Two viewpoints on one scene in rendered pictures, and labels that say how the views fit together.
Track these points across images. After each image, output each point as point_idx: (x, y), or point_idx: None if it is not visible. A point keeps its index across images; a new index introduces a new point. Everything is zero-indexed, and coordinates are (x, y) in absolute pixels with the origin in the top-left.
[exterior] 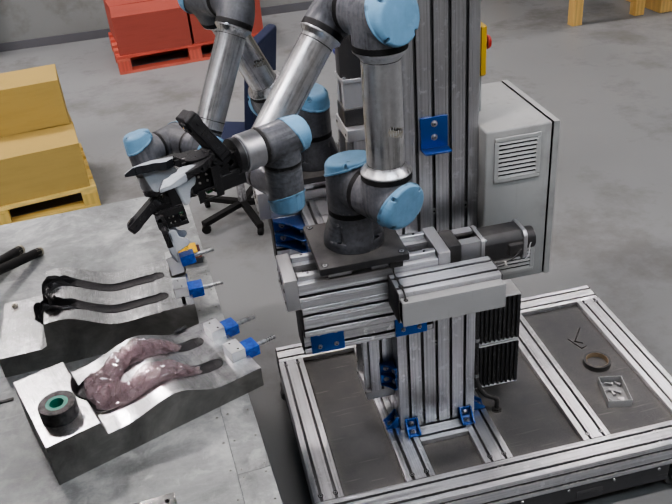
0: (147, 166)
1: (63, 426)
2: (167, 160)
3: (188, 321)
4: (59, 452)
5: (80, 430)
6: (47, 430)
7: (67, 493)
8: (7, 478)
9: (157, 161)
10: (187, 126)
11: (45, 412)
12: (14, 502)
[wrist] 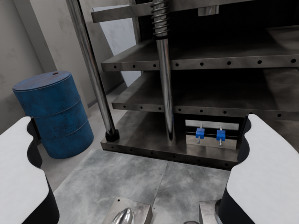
0: (243, 143)
1: (214, 214)
2: (242, 203)
3: None
4: (200, 211)
5: (204, 222)
6: (214, 205)
7: (190, 220)
8: (217, 197)
9: (264, 170)
10: None
11: (220, 201)
12: (198, 196)
